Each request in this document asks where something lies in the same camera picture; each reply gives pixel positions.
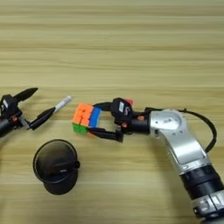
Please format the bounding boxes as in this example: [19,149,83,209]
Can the black marker pen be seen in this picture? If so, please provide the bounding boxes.
[47,160,81,176]

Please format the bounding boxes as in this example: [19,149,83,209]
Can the multicolour puzzle cube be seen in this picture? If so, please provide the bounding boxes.
[72,102,102,138]

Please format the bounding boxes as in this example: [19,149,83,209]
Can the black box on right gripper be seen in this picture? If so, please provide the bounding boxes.
[110,97,133,121]

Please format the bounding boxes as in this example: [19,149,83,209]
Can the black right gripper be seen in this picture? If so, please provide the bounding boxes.
[87,101,152,143]

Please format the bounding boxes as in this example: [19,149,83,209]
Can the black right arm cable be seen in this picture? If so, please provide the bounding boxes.
[174,108,218,154]

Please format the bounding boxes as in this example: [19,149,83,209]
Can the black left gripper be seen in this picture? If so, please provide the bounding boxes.
[0,87,56,138]

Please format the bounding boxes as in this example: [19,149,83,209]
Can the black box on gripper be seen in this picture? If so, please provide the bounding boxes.
[110,97,133,121]
[0,94,20,119]

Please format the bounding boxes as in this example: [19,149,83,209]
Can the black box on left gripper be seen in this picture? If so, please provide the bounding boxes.
[0,94,20,119]

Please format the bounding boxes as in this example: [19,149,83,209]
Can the white marker with black cap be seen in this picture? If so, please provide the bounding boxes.
[52,95,73,114]

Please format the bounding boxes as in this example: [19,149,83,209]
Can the black mesh pen cup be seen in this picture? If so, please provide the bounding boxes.
[32,138,81,196]

